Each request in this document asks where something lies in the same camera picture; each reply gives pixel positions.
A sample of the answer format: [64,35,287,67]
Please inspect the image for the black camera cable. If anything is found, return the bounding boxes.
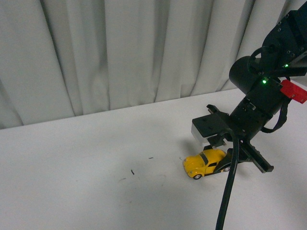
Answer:
[215,128,241,230]

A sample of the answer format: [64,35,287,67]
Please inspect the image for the red plastic clip block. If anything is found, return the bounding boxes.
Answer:
[280,80,307,104]

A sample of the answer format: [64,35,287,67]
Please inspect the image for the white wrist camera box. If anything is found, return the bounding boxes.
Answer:
[191,114,228,149]

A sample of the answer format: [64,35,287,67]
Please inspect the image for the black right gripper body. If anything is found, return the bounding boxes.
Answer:
[207,99,274,173]

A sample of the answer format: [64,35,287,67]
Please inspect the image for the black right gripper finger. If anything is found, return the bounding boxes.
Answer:
[213,148,239,173]

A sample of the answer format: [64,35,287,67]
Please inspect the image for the yellow beetle toy car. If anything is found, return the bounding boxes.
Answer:
[183,149,226,180]

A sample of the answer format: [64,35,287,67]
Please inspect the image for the grey pleated curtain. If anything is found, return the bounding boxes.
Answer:
[0,0,303,129]

